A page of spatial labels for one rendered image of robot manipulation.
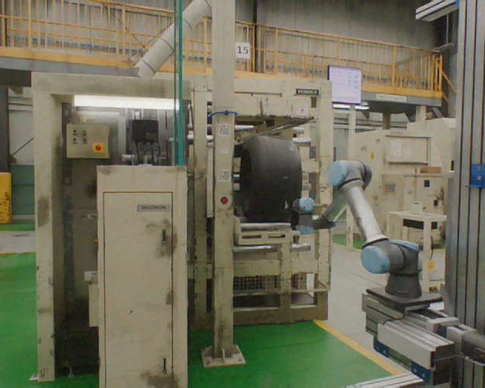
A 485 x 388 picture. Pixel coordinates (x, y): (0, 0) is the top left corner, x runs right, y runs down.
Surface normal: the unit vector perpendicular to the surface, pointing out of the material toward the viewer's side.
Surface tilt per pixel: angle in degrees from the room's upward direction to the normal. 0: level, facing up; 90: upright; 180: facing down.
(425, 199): 90
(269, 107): 90
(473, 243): 90
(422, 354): 90
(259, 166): 76
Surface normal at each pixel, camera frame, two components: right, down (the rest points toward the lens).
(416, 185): 0.36, 0.05
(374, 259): -0.83, 0.14
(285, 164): 0.19, -0.27
